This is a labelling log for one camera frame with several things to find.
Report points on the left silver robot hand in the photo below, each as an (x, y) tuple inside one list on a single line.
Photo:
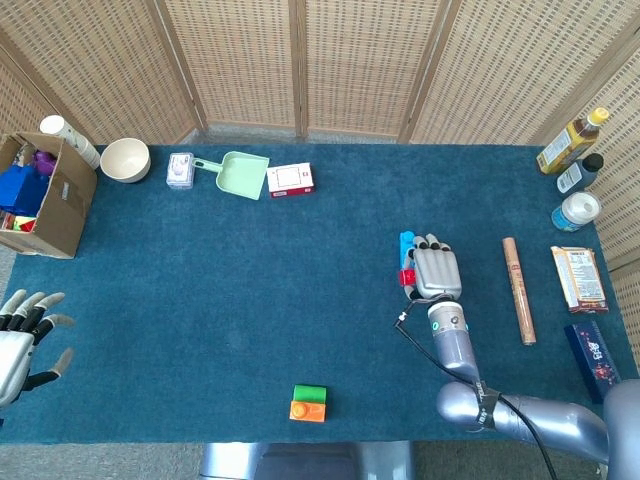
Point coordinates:
[(15, 357)]

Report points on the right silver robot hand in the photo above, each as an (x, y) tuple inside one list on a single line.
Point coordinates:
[(437, 272)]

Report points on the small red toy brick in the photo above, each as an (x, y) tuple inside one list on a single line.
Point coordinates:
[(407, 277)]

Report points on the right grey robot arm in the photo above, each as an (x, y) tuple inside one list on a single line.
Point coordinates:
[(452, 345)]

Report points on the blue toy brick bar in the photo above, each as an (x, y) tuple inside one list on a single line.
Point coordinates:
[(405, 245)]

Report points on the brown cylindrical stick package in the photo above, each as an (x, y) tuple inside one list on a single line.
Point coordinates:
[(519, 290)]

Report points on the dark blue box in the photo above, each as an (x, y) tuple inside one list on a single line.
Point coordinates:
[(590, 350)]

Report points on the green toy brick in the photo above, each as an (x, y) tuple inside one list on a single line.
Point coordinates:
[(310, 393)]

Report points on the orange toy brick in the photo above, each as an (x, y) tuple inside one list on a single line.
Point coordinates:
[(307, 412)]

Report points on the stack of paper cups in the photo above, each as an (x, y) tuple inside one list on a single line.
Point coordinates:
[(65, 132)]

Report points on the colourful toy pieces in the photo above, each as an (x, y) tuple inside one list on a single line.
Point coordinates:
[(20, 223)]

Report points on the orange snack packet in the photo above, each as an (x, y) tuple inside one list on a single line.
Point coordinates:
[(580, 277)]

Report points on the blue jar with white lid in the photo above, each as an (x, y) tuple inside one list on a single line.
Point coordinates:
[(575, 212)]

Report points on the brown cardboard box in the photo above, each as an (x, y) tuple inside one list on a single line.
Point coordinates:
[(65, 210)]

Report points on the dark bottle with black cap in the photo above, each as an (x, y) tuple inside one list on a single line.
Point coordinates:
[(580, 174)]

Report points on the red and white carton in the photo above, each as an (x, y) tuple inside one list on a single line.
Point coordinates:
[(290, 180)]

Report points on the yellow-capped tea bottle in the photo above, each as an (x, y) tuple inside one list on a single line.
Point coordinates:
[(567, 147)]

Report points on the blue carpet table cover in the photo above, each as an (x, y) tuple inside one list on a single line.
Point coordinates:
[(200, 300)]

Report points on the purple plastic toy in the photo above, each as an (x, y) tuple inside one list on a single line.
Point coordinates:
[(44, 162)]

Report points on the light green dustpan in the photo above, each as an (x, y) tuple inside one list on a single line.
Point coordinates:
[(240, 175)]

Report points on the beige bowl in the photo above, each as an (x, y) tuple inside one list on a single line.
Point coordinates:
[(125, 160)]

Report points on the woven bamboo folding screen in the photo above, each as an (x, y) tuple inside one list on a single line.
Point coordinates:
[(350, 60)]

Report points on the grey robot torso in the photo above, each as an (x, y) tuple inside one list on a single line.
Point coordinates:
[(300, 462)]

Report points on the clear plastic box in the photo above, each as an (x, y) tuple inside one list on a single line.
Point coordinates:
[(180, 171)]

